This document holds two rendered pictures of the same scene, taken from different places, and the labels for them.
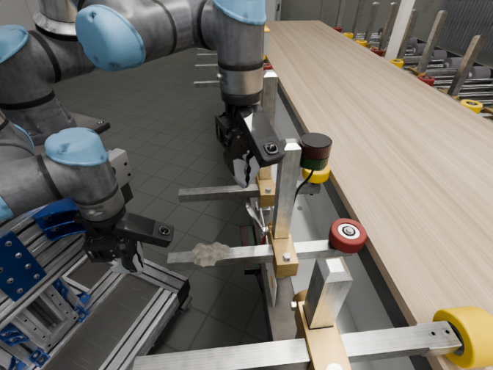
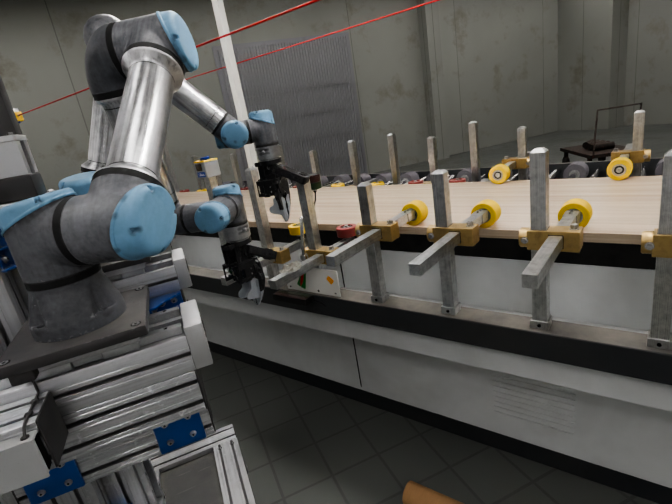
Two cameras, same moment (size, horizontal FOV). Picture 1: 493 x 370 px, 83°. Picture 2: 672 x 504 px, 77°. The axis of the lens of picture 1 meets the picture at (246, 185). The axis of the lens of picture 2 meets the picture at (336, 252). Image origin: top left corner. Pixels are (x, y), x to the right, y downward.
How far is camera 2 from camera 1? 1.11 m
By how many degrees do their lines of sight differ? 44
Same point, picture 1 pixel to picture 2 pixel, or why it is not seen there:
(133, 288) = (182, 475)
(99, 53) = (238, 138)
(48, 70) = not seen: hidden behind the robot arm
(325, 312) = (371, 208)
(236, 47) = (271, 134)
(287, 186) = (310, 205)
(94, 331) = not seen: outside the picture
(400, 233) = not seen: hidden behind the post
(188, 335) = (269, 487)
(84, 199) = (241, 219)
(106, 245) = (249, 261)
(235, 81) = (273, 150)
